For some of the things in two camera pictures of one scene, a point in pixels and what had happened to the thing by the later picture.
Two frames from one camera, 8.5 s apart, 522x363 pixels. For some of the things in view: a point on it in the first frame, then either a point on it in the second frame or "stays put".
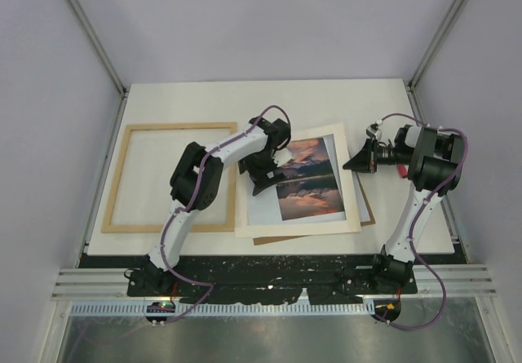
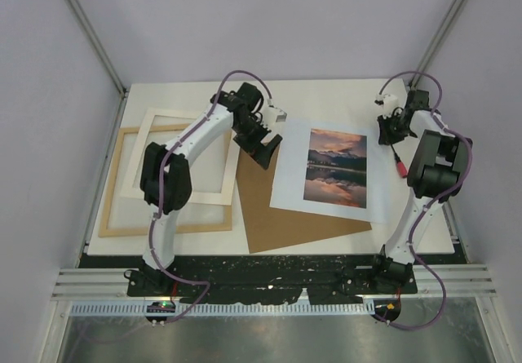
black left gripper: (261, 179) -> (264, 156)
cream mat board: (340, 148) -> (142, 143)
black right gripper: (366, 160) -> (384, 138)
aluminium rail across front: (462, 281) stays put
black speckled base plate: (249, 279) stays put
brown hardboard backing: (264, 240) -> (269, 227)
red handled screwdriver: (402, 170) stays put
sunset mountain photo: (309, 188) -> (336, 170)
